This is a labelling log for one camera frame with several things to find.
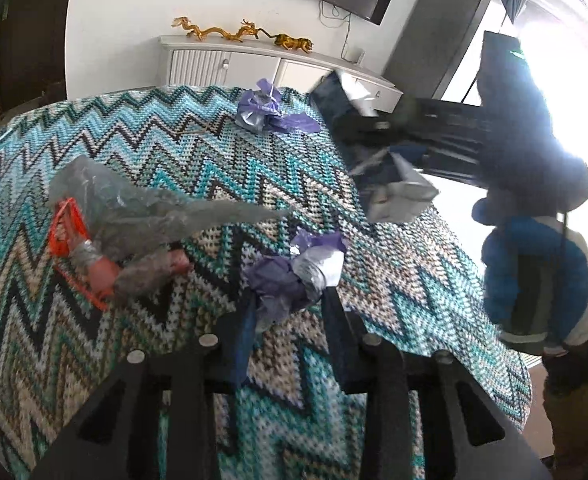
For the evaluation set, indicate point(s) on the clear plastic red trash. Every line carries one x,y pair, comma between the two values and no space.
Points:
117,235

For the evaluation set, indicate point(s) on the golden dragon figurine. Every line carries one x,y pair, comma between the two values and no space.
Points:
247,29

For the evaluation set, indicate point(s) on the golden tiger figurine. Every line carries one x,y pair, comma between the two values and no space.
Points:
286,42

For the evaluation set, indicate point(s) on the grey tall cabinet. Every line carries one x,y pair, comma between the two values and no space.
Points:
431,47

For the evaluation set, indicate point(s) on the purple paper trash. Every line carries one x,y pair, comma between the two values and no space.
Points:
287,284
259,111

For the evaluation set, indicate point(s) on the zigzag knitted table cloth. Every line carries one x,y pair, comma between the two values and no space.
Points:
412,284

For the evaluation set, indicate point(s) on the white TV cabinet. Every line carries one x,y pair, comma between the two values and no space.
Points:
218,62

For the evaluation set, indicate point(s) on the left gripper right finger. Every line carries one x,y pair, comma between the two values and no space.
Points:
344,331

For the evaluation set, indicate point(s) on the person in blue jacket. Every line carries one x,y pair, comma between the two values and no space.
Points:
536,280

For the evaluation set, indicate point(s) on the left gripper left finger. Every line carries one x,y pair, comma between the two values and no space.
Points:
236,333

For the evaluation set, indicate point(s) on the dark entrance door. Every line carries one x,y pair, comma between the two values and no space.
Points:
32,52

